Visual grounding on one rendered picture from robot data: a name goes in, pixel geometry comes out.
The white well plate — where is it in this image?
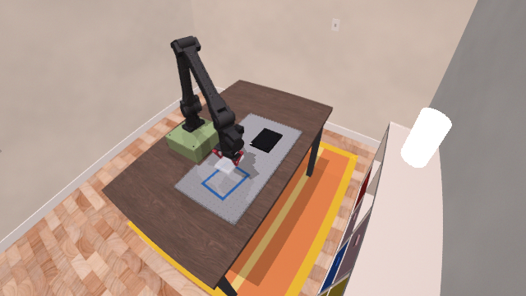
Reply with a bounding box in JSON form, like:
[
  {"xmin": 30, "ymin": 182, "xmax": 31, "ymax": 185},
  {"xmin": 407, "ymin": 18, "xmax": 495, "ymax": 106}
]
[{"xmin": 215, "ymin": 155, "xmax": 244, "ymax": 175}]

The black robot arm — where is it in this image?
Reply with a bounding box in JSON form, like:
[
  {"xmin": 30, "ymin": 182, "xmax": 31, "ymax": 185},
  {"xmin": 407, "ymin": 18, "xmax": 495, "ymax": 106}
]
[{"xmin": 170, "ymin": 36, "xmax": 244, "ymax": 152}]

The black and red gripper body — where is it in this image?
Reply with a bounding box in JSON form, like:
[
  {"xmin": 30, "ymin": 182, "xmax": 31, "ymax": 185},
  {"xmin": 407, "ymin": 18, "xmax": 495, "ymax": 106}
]
[{"xmin": 215, "ymin": 141, "xmax": 241, "ymax": 161}]

